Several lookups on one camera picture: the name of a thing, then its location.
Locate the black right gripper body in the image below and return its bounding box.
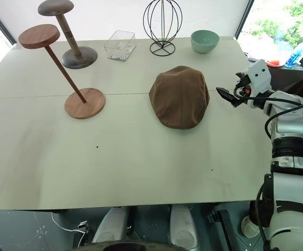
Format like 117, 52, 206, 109
231, 72, 252, 107

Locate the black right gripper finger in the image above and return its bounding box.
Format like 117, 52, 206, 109
216, 87, 237, 106

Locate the brown cap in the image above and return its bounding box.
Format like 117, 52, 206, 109
148, 65, 210, 130

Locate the light brown wooden hat stand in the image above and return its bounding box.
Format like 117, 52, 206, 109
18, 25, 107, 120

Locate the dark grey wooden hat stand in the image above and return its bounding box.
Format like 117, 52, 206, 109
38, 0, 98, 69

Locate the pale green bowl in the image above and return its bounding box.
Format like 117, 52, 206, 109
190, 29, 220, 54

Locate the dark brown side table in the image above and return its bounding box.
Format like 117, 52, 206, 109
267, 66, 303, 95

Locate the blue plastic water bottle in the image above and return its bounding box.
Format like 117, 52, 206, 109
285, 39, 303, 69

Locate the clear plastic box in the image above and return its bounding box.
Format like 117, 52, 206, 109
104, 30, 137, 62

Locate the silver right robot leg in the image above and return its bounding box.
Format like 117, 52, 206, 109
170, 205, 198, 249

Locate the silver robot leg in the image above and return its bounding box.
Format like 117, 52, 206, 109
170, 205, 198, 249
92, 206, 130, 244

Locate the silver left robot leg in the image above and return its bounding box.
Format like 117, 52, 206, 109
92, 206, 130, 244

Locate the dark rounded shape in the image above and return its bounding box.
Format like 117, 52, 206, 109
72, 239, 197, 251

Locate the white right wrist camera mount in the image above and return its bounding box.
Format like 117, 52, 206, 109
241, 59, 272, 95

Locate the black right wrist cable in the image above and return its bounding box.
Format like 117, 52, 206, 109
233, 86, 303, 136

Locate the black wire hat stand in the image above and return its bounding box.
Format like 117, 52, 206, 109
143, 0, 183, 56

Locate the black right upper arm cable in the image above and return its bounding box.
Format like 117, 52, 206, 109
255, 180, 275, 251

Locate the white floor cable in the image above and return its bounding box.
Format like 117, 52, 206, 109
51, 211, 89, 243

